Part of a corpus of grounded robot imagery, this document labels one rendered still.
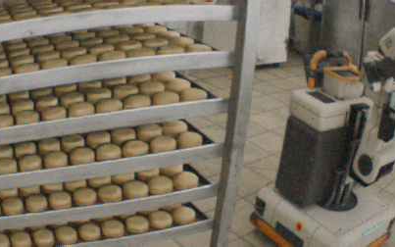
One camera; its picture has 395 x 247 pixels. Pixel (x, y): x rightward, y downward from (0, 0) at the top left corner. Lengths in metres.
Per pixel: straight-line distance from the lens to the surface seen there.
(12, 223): 0.87
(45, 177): 0.83
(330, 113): 2.08
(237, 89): 0.89
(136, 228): 1.00
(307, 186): 2.20
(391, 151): 2.15
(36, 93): 0.93
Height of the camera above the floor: 1.46
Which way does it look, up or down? 23 degrees down
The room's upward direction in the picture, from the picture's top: 6 degrees clockwise
